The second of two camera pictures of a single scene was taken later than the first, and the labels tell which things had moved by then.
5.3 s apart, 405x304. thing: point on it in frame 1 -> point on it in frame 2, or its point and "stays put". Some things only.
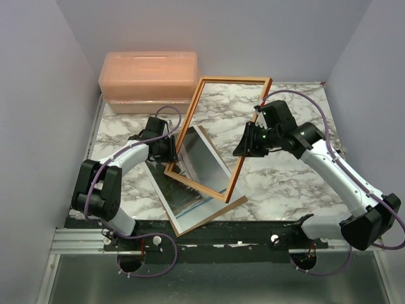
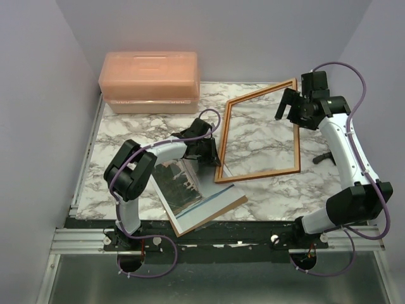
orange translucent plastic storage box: [140, 82] stays put
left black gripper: [171, 154] -> [212, 158]
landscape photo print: [197, 159] stays put
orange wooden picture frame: [185, 124] -> [219, 178]
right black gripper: [247, 147] -> [292, 97]
